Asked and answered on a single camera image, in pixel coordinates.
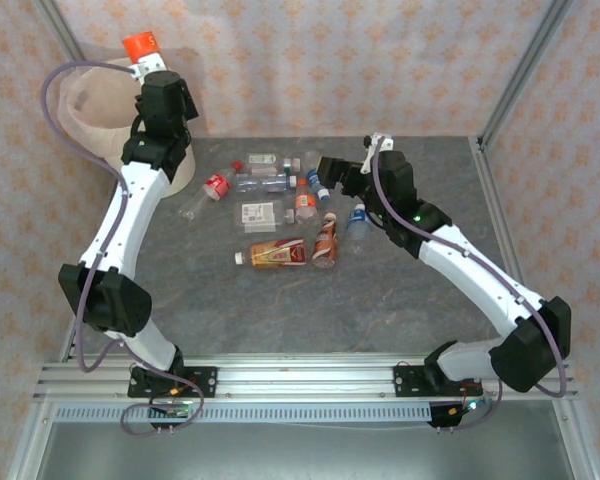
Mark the blue label water bottle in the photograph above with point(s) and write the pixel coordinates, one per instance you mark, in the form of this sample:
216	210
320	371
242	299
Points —
313	176
357	230

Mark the orange label orange cap bottle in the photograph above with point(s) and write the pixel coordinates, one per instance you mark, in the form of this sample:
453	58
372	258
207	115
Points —
305	201

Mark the orange bottle amber cap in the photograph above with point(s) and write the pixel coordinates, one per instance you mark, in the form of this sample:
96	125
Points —
141	45

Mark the brown coffee drink bottle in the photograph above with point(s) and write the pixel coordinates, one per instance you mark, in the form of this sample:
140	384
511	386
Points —
326	242

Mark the clear bottle blue cap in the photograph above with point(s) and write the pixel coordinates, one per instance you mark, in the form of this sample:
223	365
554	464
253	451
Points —
255	182

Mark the clear bottle white cap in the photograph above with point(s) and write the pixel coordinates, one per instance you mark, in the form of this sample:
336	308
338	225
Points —
259	214

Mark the red label cola bottle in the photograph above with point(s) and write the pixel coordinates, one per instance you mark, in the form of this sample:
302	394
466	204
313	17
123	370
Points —
217	185

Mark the golden red tea bottle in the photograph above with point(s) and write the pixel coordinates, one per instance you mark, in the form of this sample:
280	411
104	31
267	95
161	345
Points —
277	253

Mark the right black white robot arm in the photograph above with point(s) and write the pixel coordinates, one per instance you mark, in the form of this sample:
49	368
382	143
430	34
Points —
480	280

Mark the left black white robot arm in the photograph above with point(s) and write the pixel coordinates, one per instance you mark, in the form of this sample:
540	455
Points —
125	220

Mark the pink translucent bin liner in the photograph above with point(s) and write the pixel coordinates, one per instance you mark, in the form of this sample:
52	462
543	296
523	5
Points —
87	107

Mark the cream plastic bin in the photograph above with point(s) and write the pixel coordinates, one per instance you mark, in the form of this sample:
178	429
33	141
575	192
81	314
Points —
184	177

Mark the clear flat bottle green collar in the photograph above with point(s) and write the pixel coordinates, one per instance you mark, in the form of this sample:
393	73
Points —
262	160

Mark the right controller circuit board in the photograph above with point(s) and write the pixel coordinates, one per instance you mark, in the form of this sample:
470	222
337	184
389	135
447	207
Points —
472	405

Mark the controller circuit board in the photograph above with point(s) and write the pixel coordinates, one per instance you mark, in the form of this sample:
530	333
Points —
472	405
172	410

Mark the grey metal lower shelf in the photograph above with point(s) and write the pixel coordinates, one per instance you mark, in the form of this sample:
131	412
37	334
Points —
300	455

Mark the left controller circuit board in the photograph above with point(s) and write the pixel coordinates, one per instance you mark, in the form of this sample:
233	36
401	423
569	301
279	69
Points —
172	410

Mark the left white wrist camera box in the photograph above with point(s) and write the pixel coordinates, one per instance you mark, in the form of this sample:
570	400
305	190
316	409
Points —
149	66

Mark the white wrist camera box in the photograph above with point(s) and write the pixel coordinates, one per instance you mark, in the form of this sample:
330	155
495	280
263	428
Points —
378	144
149	66

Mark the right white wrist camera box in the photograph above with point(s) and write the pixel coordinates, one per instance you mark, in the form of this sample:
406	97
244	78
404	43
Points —
378	144

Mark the right aluminium table rail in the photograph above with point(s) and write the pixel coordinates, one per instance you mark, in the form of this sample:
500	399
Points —
500	210

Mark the left aluminium frame post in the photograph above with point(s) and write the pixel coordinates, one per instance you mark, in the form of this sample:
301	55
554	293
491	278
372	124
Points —
55	20

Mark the aluminium frame post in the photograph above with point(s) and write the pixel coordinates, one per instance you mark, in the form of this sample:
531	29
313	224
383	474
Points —
525	75
55	20

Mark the right aluminium frame post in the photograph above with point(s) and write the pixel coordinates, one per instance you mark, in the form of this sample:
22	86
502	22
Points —
525	75

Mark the aluminium mounting rail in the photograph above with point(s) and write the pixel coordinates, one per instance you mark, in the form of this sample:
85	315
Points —
305	375

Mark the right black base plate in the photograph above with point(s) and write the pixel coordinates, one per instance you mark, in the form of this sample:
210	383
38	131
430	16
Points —
405	382

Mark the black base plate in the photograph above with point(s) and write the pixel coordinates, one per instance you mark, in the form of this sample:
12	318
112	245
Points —
405	382
205	380

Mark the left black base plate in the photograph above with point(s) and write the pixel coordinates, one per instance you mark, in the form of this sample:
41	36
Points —
205	380

